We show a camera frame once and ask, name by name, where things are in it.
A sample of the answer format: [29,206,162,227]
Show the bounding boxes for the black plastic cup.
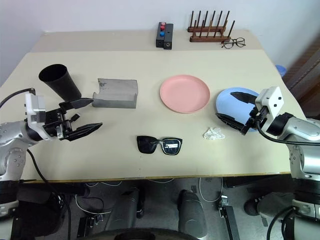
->
[38,64,83,101]

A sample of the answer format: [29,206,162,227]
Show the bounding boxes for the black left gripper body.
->
[42,101,81,141]

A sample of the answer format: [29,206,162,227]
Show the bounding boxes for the thin-framed clear eyeglasses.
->
[220,37,247,50]

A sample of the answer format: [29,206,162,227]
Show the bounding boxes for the pink plate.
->
[159,74,211,115]

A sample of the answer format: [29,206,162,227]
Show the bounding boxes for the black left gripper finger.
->
[59,98,94,111]
[66,122,104,141]

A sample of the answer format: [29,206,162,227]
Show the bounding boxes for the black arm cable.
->
[256,121,320,146]
[0,87,73,240]

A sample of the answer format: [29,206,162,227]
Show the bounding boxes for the black box with coloured buttons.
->
[155,21,168,48]

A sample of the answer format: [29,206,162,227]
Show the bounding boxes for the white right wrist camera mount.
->
[254,86,285,135]

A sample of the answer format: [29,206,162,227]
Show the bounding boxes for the dark brown wooden cabinet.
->
[282,47,320,119]

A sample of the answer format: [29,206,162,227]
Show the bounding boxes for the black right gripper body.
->
[241,106,268,136]

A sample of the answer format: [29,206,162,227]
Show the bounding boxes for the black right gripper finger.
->
[215,112,247,133]
[229,91,260,104]

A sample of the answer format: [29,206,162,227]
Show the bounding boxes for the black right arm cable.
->
[256,121,320,146]

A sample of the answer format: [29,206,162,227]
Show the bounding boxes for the black bracket with metal clamp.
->
[216,195,241,240]

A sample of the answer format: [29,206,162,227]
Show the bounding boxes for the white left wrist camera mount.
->
[24,92,47,126]

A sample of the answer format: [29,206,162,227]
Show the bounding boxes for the dark rounded shape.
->
[108,187,146,237]
[176,189,209,239]

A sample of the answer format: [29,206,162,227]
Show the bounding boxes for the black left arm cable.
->
[0,87,73,240]

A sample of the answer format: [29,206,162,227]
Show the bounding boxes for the brown wooden peg rack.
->
[187,10,237,43]

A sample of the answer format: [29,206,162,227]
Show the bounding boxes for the light blue plate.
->
[215,86,261,133]

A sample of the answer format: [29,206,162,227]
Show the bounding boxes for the blue plastic container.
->
[274,64,287,77]

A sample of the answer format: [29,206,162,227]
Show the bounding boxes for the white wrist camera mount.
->
[24,92,47,126]
[254,86,285,135]

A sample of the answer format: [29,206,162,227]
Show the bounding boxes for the thin white cable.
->
[74,178,124,216]
[198,176,225,203]

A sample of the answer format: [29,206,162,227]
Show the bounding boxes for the black sunglasses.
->
[136,135,184,156]

